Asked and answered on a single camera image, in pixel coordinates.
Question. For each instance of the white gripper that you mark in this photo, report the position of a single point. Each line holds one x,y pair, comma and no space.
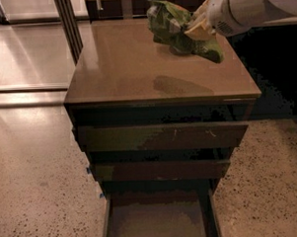
229,12

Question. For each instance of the green rice chip bag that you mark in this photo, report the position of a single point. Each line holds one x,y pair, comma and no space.
168,23

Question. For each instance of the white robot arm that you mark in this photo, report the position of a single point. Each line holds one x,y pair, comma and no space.
275,10

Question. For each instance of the brown drawer cabinet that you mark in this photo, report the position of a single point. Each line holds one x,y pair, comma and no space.
123,78

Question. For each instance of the top drawer front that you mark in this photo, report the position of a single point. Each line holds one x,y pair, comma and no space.
168,136

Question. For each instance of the middle drawer front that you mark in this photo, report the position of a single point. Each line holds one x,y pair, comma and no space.
158,171

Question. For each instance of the open bottom drawer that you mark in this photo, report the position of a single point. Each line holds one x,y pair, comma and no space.
164,214

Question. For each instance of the blue tape piece upper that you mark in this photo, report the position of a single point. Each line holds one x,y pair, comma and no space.
88,170

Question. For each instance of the metal railing frame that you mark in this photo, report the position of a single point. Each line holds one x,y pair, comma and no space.
128,9

